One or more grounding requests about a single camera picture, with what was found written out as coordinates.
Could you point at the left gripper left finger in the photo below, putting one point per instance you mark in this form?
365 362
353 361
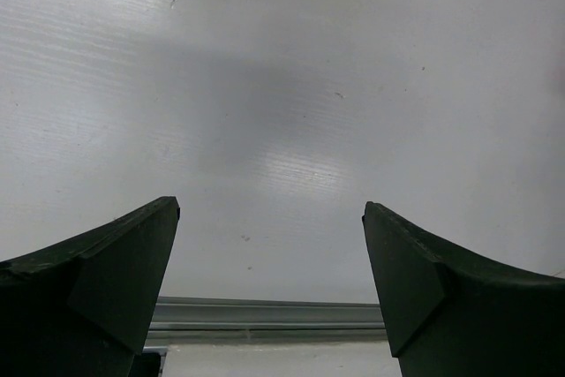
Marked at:
83 306

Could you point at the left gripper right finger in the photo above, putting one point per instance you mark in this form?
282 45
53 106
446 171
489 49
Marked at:
449 311

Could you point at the aluminium front rail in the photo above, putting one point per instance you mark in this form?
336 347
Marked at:
234 321

